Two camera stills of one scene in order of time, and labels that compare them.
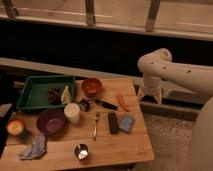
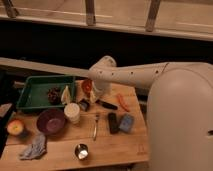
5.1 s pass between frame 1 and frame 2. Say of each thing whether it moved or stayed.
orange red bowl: stayed
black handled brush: stayed
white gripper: moved
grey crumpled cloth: stayed
